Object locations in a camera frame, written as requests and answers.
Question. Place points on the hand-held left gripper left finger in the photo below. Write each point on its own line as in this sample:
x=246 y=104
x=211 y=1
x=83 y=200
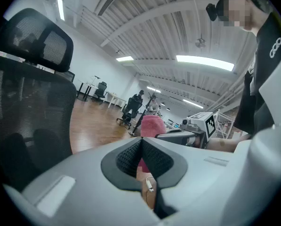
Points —
x=83 y=185

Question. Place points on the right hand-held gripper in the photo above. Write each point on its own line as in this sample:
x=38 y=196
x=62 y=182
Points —
x=209 y=126

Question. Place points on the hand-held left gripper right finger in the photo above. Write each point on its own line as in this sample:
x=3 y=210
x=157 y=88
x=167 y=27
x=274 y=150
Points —
x=201 y=185

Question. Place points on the pink cloth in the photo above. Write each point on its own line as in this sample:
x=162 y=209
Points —
x=152 y=126

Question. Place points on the black mesh chair backrest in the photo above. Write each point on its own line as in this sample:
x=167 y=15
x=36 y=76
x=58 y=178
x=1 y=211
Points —
x=25 y=114

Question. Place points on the person's right forearm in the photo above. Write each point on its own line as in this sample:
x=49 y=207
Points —
x=225 y=144

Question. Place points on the long ceiling light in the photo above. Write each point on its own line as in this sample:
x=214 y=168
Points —
x=153 y=89
x=193 y=103
x=125 y=58
x=203 y=61
x=60 y=8

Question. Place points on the black coat rack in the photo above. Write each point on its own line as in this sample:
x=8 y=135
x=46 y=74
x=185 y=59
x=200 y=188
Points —
x=133 y=133

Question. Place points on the black office chair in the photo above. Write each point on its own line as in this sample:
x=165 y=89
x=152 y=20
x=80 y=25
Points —
x=101 y=91
x=130 y=107

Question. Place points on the grey ceiling fixture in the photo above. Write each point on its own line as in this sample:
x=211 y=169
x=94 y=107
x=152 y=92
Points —
x=200 y=43

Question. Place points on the black desk lamp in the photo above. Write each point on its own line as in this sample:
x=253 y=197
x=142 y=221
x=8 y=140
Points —
x=97 y=77

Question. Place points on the person in black vest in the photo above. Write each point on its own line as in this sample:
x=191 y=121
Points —
x=265 y=43

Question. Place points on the person's head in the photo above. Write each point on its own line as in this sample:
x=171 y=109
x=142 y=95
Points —
x=239 y=10

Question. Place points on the black mesh chair headrest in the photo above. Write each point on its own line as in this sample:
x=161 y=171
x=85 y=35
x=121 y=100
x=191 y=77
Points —
x=34 y=39

